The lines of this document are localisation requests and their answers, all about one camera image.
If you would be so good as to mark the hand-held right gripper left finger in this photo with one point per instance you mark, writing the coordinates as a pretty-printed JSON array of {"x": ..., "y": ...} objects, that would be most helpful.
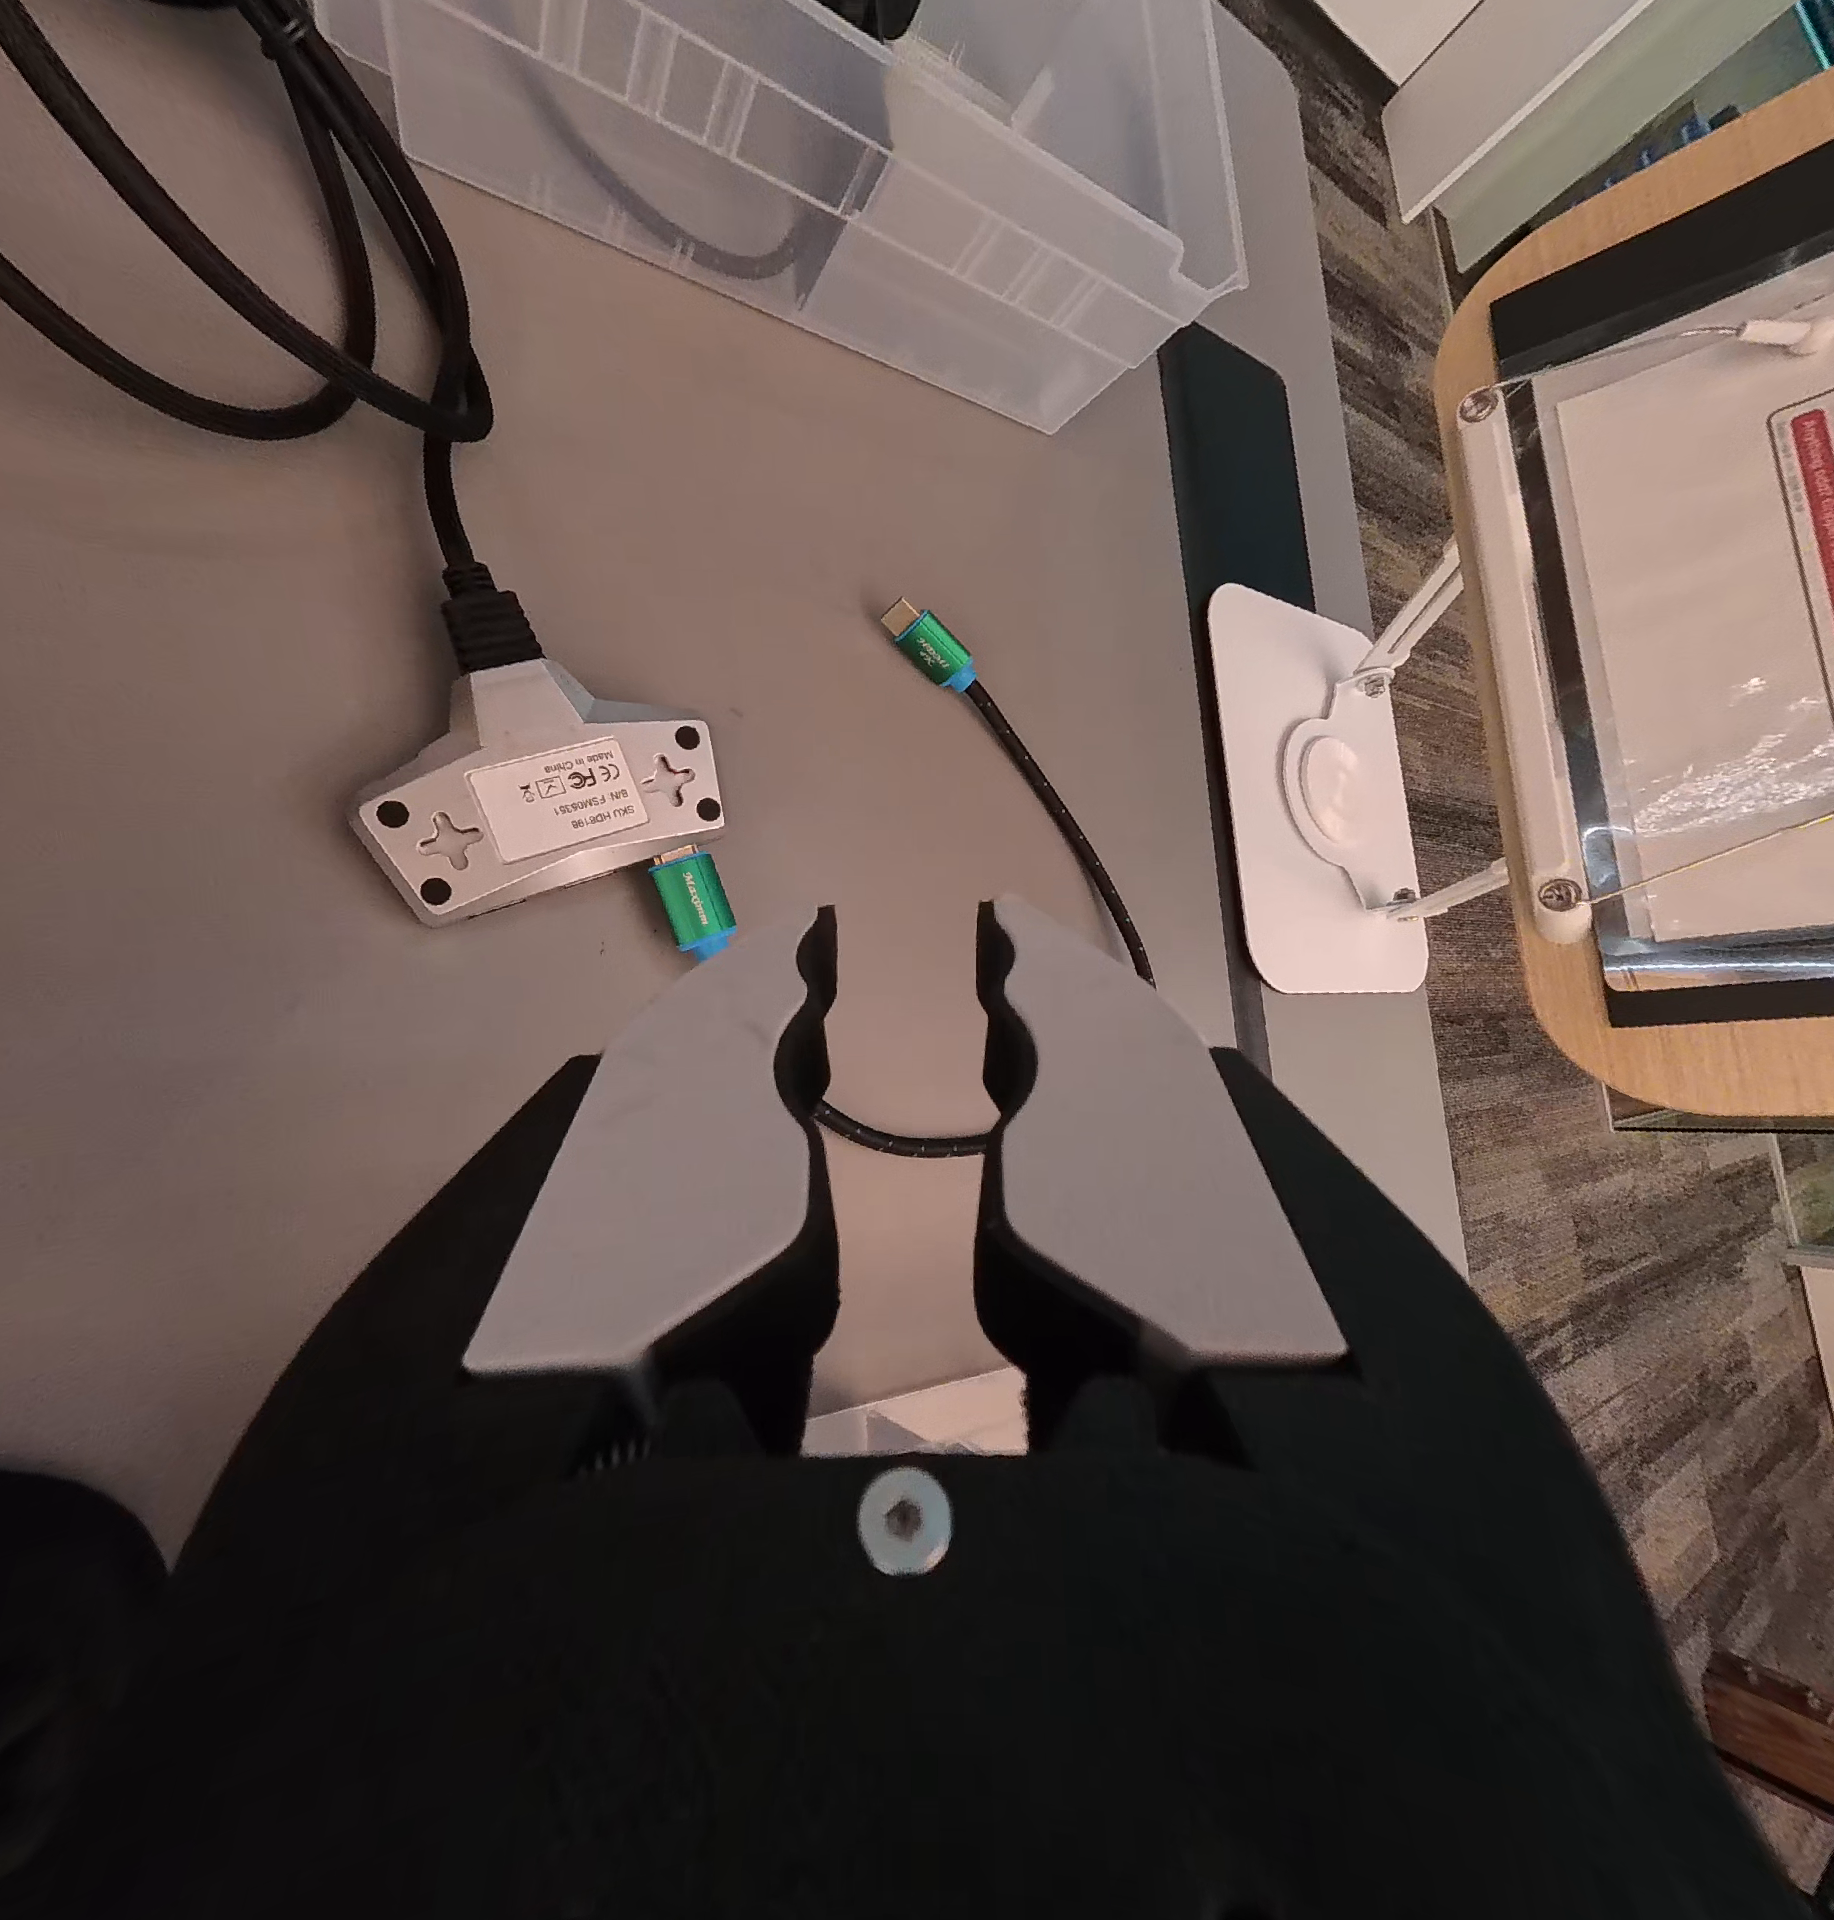
[{"x": 660, "y": 1171}]

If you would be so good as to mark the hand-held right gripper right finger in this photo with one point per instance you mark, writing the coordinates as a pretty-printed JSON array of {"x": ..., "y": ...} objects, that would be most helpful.
[{"x": 1155, "y": 1171}]

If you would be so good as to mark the clear plastic compartment bin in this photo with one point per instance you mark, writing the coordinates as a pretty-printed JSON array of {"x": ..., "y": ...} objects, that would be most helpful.
[{"x": 1006, "y": 273}]

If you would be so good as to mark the frosted plastic container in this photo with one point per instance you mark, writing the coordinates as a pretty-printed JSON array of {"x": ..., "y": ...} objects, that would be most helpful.
[{"x": 917, "y": 1417}]

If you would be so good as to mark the acrylic paper sign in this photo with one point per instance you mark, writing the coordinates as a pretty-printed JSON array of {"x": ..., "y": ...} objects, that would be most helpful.
[{"x": 1686, "y": 601}]

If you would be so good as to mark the black padded cushion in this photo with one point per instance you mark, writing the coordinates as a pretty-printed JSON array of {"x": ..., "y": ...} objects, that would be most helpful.
[{"x": 32, "y": 1653}]

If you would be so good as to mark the wooden board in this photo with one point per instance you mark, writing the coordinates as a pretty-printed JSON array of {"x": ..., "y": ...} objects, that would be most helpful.
[{"x": 1730, "y": 197}]

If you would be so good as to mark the white furniture panel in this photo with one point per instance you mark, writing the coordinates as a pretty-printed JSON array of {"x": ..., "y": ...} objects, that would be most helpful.
[{"x": 1534, "y": 88}]

